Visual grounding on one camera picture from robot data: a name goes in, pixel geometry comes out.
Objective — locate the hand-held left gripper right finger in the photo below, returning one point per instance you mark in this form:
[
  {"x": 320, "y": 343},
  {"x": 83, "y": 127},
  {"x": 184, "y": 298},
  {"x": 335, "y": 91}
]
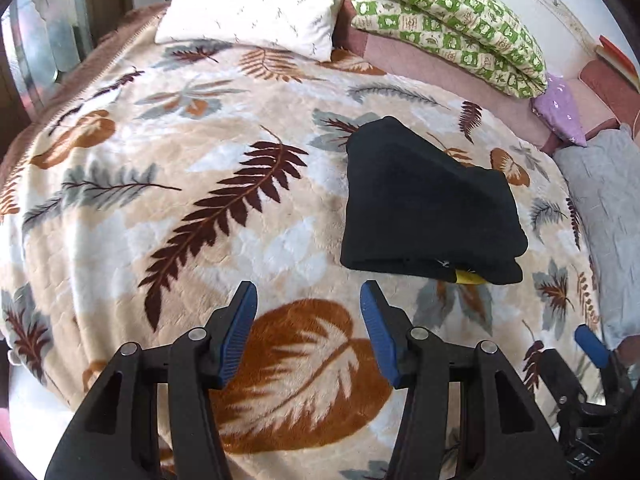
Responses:
[{"x": 380, "y": 330}]

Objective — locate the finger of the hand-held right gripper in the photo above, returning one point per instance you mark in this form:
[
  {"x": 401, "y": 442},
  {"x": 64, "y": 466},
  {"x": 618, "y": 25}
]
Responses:
[
  {"x": 591, "y": 346},
  {"x": 562, "y": 377}
]

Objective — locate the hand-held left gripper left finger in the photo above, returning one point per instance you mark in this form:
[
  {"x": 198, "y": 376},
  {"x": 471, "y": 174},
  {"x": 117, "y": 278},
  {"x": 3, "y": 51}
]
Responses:
[{"x": 239, "y": 330}]

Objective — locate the black pants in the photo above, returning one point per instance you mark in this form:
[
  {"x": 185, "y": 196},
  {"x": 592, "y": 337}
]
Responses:
[{"x": 430, "y": 210}]

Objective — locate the grey cloth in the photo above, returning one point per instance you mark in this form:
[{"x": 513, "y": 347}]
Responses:
[{"x": 605, "y": 200}]

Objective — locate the leaf print blanket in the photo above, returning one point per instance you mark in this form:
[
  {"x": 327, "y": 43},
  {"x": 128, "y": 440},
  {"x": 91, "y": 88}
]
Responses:
[{"x": 200, "y": 135}]

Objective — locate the purple pillow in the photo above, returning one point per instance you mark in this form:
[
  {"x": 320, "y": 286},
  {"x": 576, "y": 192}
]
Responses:
[{"x": 560, "y": 110}]

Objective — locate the pink bed sheet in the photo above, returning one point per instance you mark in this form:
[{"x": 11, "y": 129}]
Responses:
[{"x": 440, "y": 72}]

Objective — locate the stack of books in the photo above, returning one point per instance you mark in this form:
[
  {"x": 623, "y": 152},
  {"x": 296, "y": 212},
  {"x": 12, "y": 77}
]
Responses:
[{"x": 617, "y": 57}]

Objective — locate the green checked quilt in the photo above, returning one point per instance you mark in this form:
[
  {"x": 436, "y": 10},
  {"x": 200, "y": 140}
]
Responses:
[{"x": 450, "y": 25}]

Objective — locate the white pillow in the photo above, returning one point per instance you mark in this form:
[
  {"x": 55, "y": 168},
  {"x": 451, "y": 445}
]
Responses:
[{"x": 250, "y": 10}]

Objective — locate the white bed headboard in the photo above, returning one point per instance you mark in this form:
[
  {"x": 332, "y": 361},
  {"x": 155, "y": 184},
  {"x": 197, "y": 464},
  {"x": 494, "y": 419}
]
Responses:
[{"x": 560, "y": 20}]

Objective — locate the window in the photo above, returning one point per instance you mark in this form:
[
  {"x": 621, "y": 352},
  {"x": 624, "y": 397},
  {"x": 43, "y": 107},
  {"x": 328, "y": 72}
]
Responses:
[{"x": 50, "y": 35}]

